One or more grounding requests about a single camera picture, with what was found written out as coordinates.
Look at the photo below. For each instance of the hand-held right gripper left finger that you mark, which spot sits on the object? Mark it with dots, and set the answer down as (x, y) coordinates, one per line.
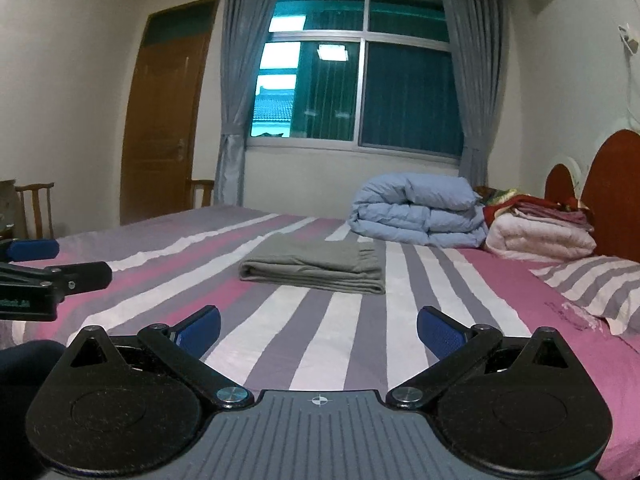
(200, 332)

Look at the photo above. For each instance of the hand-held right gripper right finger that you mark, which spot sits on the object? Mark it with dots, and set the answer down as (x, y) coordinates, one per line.
(440, 335)

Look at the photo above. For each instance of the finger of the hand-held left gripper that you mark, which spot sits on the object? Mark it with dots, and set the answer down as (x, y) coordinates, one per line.
(80, 275)
(32, 249)

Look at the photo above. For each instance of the wooden chair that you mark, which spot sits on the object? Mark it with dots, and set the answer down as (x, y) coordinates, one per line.
(200, 194)
(35, 210)

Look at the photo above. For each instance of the bed with striped sheet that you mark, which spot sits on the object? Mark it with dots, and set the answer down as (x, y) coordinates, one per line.
(350, 330)

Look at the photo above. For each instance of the folded light blue duvet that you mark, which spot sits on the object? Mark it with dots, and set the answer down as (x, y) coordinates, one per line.
(415, 210)

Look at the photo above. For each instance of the folded pink blanket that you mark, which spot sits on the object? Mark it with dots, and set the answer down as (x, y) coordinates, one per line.
(540, 242)

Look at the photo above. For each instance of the red patterned folded blanket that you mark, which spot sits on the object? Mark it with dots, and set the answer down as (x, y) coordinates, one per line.
(530, 206)

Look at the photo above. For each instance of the striped pillow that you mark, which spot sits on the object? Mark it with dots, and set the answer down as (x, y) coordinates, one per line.
(600, 285)

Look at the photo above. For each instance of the brown wooden door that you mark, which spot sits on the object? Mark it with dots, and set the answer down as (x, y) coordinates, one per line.
(165, 125)

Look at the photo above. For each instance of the red wooden headboard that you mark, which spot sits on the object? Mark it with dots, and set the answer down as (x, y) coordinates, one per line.
(615, 195)

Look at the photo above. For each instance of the grey curtain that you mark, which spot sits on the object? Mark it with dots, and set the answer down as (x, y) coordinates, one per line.
(475, 75)
(245, 85)

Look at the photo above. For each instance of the window with metal frame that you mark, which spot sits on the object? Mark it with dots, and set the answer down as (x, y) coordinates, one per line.
(410, 95)

